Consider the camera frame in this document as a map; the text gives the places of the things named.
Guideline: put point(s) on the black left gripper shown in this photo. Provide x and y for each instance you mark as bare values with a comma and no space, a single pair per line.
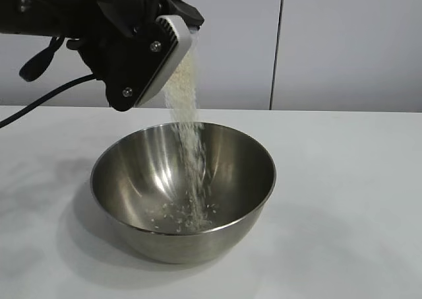
115,12

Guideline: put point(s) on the white rice grains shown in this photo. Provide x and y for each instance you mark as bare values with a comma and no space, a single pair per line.
184,91

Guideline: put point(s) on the stainless steel mixing bowl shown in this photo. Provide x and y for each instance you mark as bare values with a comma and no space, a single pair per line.
148,180

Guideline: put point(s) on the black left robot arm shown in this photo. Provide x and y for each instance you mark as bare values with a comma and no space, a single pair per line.
43,8

